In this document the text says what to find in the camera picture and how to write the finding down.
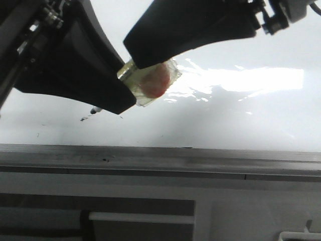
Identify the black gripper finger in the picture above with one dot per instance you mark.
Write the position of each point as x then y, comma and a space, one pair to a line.
169, 28
76, 61

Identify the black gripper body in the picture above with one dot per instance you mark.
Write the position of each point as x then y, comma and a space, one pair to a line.
30, 33

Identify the white taped whiteboard marker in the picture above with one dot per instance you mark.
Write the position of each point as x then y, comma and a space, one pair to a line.
149, 83

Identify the grey metal frame structure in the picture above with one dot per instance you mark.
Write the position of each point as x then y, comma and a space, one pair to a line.
51, 217

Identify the white wire rack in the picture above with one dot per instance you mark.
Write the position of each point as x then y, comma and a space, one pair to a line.
304, 235

